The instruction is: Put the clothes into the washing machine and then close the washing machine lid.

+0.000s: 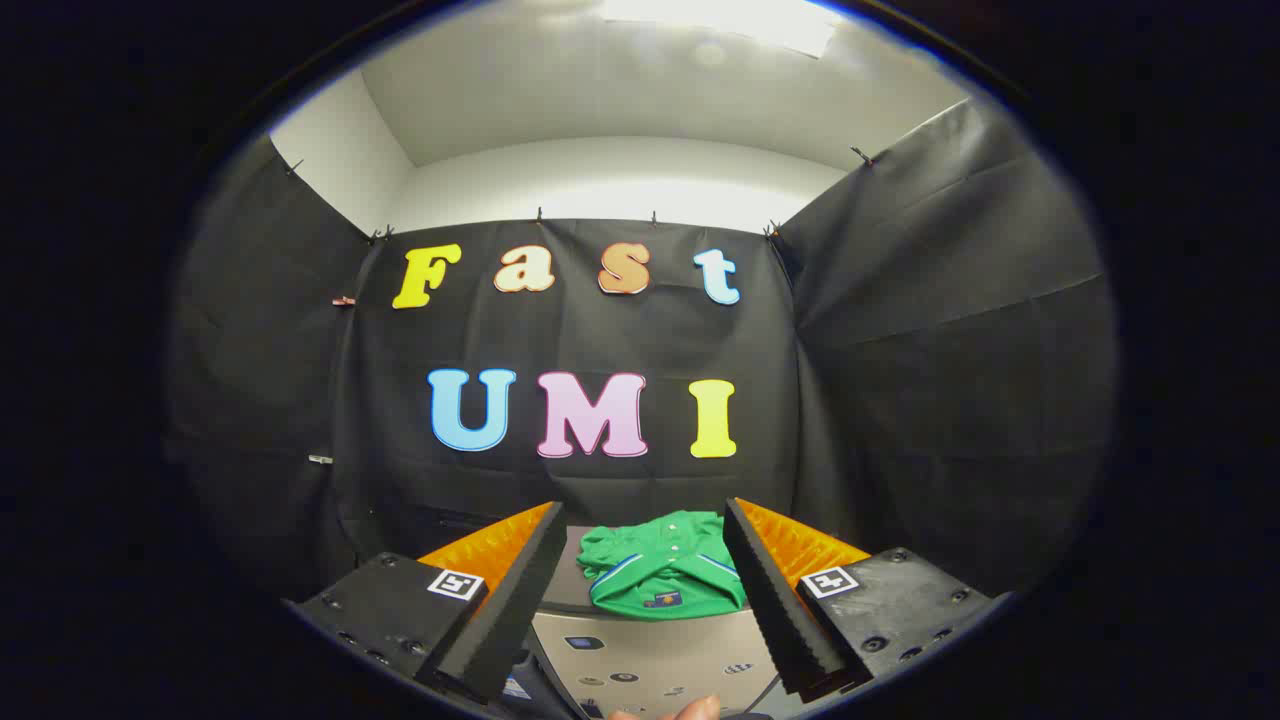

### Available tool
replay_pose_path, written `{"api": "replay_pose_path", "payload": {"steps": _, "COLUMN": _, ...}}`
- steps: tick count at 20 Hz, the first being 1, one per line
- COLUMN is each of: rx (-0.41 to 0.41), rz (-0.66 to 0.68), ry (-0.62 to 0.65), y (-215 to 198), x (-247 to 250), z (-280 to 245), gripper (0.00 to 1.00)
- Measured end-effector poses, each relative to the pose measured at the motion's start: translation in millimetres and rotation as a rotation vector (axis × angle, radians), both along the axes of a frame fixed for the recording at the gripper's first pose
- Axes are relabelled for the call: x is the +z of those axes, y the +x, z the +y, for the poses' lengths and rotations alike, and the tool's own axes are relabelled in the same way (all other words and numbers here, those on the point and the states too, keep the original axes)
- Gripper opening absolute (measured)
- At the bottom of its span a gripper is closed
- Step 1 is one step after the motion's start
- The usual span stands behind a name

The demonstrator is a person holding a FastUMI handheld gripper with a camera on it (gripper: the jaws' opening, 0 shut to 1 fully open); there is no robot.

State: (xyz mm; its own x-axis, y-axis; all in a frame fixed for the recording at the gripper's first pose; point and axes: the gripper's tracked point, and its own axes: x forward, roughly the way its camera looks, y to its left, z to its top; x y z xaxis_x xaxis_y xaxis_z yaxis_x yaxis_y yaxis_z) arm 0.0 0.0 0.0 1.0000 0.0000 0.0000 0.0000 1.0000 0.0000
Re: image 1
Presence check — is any green polo shirt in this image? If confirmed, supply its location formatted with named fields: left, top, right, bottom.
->
left=576, top=510, right=749, bottom=621

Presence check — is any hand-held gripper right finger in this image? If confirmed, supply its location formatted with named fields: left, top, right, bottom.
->
left=723, top=497, right=1001, bottom=701

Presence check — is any dark grey washing machine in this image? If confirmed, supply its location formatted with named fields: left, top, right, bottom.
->
left=495, top=648, right=576, bottom=720

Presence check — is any black backdrop cloth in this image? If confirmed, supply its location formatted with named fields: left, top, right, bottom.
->
left=168, top=98, right=1118, bottom=601

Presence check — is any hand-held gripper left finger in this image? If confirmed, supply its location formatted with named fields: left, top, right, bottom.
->
left=285, top=500, right=568, bottom=704

